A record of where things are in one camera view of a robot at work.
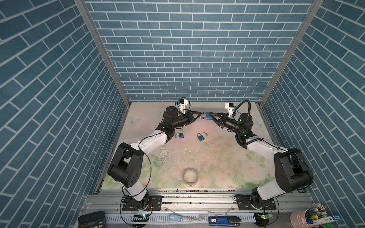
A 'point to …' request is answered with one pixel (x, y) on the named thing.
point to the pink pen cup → (298, 220)
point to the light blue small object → (174, 217)
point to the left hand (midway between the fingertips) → (202, 115)
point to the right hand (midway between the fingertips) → (208, 114)
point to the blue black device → (224, 221)
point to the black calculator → (94, 220)
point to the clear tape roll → (190, 176)
